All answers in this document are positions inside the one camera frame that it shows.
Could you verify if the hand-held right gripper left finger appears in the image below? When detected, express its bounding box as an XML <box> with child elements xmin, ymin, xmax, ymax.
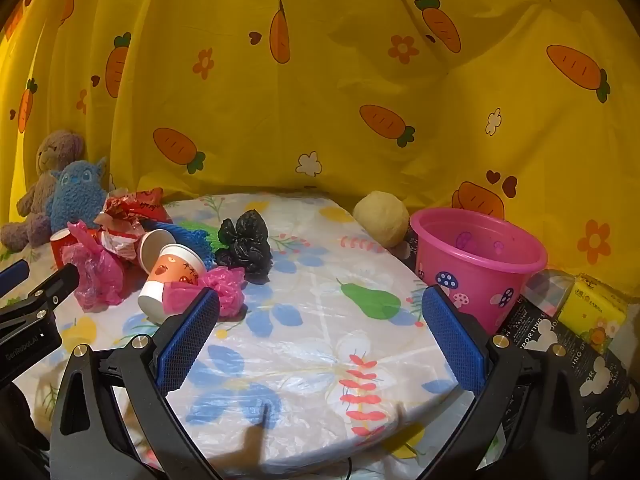
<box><xmin>50</xmin><ymin>287</ymin><xmax>223</xmax><ymax>480</ymax></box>

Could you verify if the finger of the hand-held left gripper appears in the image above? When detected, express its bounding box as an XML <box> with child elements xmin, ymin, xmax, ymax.
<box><xmin>0</xmin><ymin>260</ymin><xmax>30</xmax><ymax>297</ymax></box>
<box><xmin>0</xmin><ymin>264</ymin><xmax>81</xmax><ymax>328</ymax></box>

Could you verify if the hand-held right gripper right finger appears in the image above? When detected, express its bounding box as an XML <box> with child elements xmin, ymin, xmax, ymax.
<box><xmin>421</xmin><ymin>285</ymin><xmax>588</xmax><ymax>480</ymax></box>

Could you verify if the red paper cup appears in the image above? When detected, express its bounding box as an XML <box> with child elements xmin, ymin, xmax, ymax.
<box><xmin>50</xmin><ymin>228</ymin><xmax>76</xmax><ymax>268</ymax></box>

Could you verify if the pink plastic bag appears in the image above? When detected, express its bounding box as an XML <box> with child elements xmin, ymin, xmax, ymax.
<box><xmin>167</xmin><ymin>266</ymin><xmax>247</xmax><ymax>318</ymax></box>
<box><xmin>62</xmin><ymin>221</ymin><xmax>126</xmax><ymax>311</ymax></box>

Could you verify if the pink mushroom print bucket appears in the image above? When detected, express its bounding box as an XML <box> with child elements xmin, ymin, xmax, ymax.
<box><xmin>410</xmin><ymin>207</ymin><xmax>548</xmax><ymax>333</ymax></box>

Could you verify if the orange print paper cup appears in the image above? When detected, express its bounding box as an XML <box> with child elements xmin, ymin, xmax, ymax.
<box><xmin>137</xmin><ymin>243</ymin><xmax>207</xmax><ymax>323</ymax></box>

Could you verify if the red white wrapper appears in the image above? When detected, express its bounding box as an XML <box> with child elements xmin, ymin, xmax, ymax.
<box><xmin>95</xmin><ymin>210</ymin><xmax>143</xmax><ymax>263</ymax></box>

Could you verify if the blue foam fruit net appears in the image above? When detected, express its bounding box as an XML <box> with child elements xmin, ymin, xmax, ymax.
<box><xmin>160</xmin><ymin>222</ymin><xmax>218</xmax><ymax>268</ymax></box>

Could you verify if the white paper cup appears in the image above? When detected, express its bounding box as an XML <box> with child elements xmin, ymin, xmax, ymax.
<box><xmin>137</xmin><ymin>229</ymin><xmax>176</xmax><ymax>273</ymax></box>

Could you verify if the black plastic bag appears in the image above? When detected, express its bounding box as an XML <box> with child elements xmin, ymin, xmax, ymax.
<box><xmin>216</xmin><ymin>210</ymin><xmax>274</xmax><ymax>285</ymax></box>

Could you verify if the red snack wrapper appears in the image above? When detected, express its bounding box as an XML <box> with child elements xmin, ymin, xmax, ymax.
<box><xmin>107</xmin><ymin>187</ymin><xmax>173</xmax><ymax>225</ymax></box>

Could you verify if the black printed cloth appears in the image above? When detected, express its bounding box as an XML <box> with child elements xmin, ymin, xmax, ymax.
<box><xmin>400</xmin><ymin>230</ymin><xmax>640</xmax><ymax>480</ymax></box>

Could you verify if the blue plush monster toy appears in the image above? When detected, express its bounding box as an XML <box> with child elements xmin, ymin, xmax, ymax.
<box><xmin>48</xmin><ymin>156</ymin><xmax>109</xmax><ymax>233</ymax></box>

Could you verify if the brown teddy bear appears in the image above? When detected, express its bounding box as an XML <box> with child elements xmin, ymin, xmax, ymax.
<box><xmin>0</xmin><ymin>130</ymin><xmax>86</xmax><ymax>253</ymax></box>

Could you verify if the floral plastic tablecloth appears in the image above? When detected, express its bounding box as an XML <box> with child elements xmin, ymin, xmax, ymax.
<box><xmin>0</xmin><ymin>192</ymin><xmax>461</xmax><ymax>480</ymax></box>

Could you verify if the yellow tissue pack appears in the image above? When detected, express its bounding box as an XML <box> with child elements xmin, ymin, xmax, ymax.
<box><xmin>557</xmin><ymin>274</ymin><xmax>628</xmax><ymax>356</ymax></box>

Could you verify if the cream plush ball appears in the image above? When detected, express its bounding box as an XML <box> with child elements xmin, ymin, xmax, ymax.
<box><xmin>353</xmin><ymin>191</ymin><xmax>411</xmax><ymax>248</ymax></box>

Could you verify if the yellow carrot print curtain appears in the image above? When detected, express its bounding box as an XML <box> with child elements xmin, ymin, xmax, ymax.
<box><xmin>0</xmin><ymin>0</ymin><xmax>640</xmax><ymax>301</ymax></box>

